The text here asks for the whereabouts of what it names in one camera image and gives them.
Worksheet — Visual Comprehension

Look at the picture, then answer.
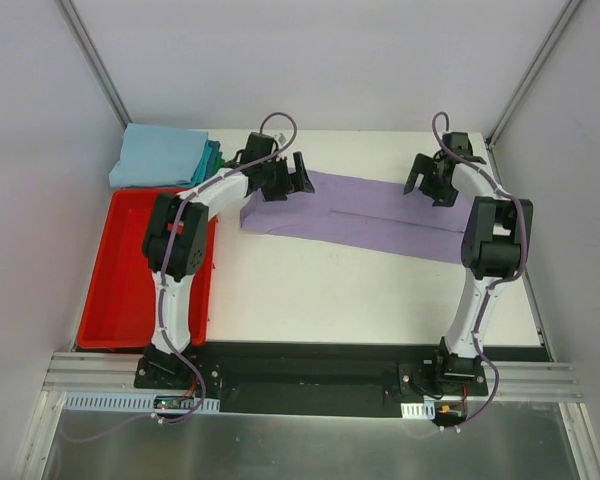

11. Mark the green folded shirt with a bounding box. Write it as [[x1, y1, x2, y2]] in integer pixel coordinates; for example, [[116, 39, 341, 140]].
[[210, 152, 226, 177]]

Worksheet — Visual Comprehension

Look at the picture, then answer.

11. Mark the right table edge rail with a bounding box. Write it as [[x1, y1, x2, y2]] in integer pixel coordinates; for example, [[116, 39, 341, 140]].
[[485, 142, 556, 361]]

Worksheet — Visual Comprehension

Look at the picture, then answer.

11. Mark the teal folded shirt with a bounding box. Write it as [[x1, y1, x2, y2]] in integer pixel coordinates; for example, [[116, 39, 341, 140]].
[[191, 140, 217, 186]]

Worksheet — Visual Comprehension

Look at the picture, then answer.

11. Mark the dark blue folded shirt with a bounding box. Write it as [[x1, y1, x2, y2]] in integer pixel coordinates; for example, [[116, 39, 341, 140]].
[[205, 140, 220, 180]]

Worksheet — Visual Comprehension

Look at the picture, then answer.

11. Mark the red plastic bin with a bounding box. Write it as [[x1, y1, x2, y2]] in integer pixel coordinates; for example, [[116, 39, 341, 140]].
[[75, 187, 219, 351]]

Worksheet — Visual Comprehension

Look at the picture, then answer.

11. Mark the aluminium rail front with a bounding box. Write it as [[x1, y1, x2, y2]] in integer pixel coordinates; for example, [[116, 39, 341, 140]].
[[42, 352, 583, 403]]

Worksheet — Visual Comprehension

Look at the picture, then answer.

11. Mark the right white cable duct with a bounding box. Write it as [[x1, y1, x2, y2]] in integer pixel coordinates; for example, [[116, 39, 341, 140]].
[[400, 401, 436, 421]]

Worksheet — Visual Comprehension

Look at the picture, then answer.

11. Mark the left aluminium frame post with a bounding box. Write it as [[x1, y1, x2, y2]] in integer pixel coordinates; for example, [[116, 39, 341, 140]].
[[55, 0, 131, 128]]

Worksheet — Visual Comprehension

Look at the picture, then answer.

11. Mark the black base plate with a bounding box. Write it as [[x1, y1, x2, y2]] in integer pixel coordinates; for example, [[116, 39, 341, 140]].
[[134, 342, 488, 418]]

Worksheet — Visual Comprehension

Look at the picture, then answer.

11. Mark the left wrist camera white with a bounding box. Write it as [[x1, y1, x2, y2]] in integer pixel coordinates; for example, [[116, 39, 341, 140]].
[[274, 133, 286, 148]]

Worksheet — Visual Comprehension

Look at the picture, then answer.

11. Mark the light blue folded shirt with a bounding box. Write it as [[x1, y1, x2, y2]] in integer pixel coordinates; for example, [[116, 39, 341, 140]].
[[109, 123, 209, 189]]

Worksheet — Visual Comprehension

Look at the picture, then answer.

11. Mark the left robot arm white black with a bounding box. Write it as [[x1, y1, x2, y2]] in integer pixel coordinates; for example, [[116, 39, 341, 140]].
[[134, 132, 315, 389]]

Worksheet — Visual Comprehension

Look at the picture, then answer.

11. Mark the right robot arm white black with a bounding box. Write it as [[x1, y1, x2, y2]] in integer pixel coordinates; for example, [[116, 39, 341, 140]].
[[403, 132, 533, 400]]

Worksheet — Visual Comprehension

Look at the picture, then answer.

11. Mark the aluminium frame post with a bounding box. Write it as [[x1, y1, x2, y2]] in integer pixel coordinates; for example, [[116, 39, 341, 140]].
[[55, 0, 131, 128], [485, 0, 584, 151]]

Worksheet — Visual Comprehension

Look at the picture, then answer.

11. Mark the left white cable duct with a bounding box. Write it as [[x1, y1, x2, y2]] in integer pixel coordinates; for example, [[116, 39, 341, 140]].
[[64, 392, 198, 415]]

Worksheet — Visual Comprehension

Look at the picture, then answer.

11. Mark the purple t shirt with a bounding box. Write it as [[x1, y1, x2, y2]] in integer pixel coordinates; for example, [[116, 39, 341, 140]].
[[240, 171, 471, 264]]

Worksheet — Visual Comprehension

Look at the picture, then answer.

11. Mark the right aluminium frame post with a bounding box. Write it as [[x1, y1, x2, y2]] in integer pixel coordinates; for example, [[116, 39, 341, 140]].
[[485, 0, 584, 151]]

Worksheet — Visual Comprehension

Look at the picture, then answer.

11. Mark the white cable duct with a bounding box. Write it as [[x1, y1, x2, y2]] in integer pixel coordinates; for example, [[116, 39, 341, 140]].
[[64, 392, 198, 415], [400, 401, 436, 421]]

